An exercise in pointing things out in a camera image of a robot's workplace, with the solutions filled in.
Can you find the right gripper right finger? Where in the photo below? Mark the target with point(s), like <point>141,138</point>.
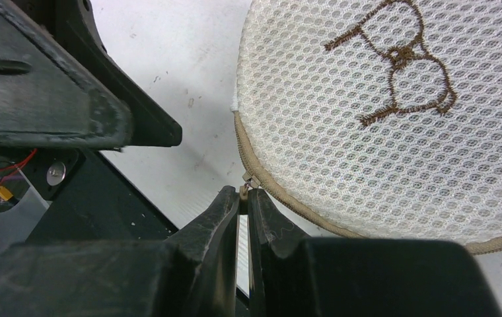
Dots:
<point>294,274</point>

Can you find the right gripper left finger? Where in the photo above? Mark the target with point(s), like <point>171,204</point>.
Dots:
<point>192,273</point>

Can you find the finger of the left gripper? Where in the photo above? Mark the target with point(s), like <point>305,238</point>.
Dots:
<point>76,31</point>
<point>47,98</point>

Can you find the round white mesh laundry bag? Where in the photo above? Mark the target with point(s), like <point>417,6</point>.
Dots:
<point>376,119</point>

